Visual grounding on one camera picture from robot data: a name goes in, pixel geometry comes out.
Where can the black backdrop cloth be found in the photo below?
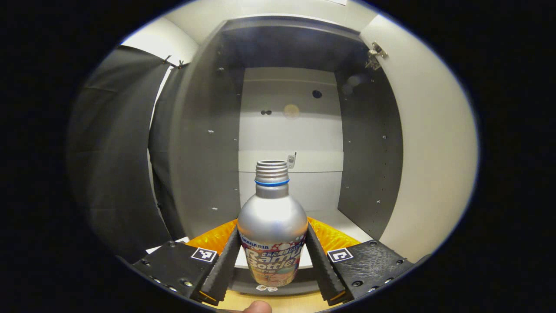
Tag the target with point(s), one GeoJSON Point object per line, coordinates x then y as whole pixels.
{"type": "Point", "coordinates": [113, 152]}

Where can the metal cabinet door hinge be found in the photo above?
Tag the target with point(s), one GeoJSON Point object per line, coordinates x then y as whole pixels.
{"type": "Point", "coordinates": [375, 54]}

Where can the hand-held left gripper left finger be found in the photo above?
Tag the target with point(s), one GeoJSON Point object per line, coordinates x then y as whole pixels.
{"type": "Point", "coordinates": [223, 269]}

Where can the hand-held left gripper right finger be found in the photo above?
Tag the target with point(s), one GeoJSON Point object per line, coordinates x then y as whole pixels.
{"type": "Point", "coordinates": [323, 269]}

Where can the grey cabinet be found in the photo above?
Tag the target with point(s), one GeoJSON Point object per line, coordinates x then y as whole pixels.
{"type": "Point", "coordinates": [208, 152]}

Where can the beige cabinet door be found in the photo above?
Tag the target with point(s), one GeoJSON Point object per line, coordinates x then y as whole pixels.
{"type": "Point", "coordinates": [434, 152]}

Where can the silver aluminium bottle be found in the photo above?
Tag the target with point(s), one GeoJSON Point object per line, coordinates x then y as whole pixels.
{"type": "Point", "coordinates": [273, 226]}

